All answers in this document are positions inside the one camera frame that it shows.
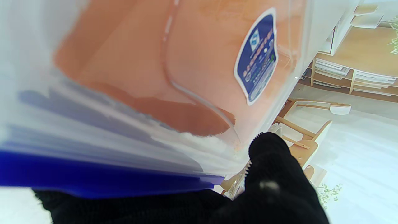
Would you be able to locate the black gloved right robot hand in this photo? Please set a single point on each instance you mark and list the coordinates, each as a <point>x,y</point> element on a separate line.
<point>267,193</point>

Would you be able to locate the clear container with blue clips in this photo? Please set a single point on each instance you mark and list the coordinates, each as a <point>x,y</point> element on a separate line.
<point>93,177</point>

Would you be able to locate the printed room scene backdrop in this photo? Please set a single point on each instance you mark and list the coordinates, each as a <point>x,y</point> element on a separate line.
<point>357,124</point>

